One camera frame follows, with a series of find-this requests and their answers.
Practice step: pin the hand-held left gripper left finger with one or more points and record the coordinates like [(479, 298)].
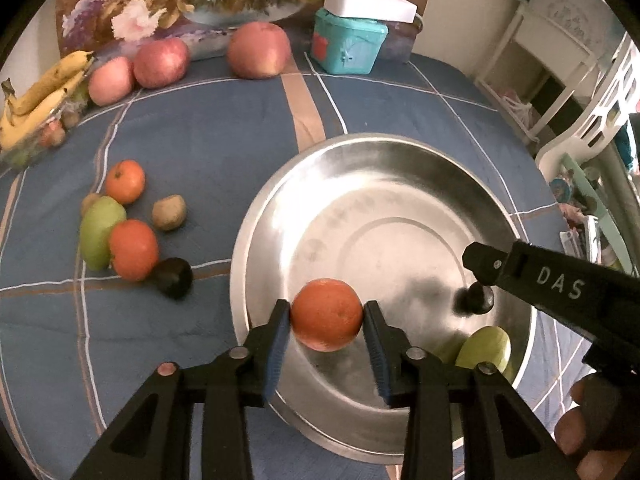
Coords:
[(279, 342)]

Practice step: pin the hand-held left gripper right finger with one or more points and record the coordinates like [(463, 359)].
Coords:
[(376, 345)]

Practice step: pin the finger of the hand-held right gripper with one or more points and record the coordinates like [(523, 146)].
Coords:
[(487, 262)]

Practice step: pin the dark avocado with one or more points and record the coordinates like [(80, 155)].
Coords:
[(175, 277), (476, 299)]

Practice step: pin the orange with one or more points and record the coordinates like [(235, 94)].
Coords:
[(125, 181), (326, 315), (133, 249)]

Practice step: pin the green mango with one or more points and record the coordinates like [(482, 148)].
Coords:
[(487, 347)]

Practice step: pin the round metal plate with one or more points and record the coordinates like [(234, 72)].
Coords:
[(400, 220)]

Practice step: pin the green apple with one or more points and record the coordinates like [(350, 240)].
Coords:
[(99, 232)]

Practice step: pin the person's right hand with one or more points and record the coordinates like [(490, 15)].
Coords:
[(575, 427)]

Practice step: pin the white plastic chair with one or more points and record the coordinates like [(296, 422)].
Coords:
[(595, 125)]

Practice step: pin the white cabinet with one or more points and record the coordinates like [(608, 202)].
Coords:
[(550, 35)]

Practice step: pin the teal box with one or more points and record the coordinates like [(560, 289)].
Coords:
[(347, 42)]

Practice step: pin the large red apple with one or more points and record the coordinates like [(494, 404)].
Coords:
[(259, 50)]

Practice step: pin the small red fruit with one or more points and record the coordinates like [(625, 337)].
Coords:
[(52, 135)]

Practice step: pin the pale pink apple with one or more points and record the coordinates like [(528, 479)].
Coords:
[(111, 80)]

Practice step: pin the clear plastic container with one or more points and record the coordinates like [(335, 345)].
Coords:
[(35, 142)]

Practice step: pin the bunch of yellow bananas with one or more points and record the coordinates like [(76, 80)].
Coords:
[(40, 95)]

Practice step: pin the floral painting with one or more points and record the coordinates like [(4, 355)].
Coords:
[(165, 5)]

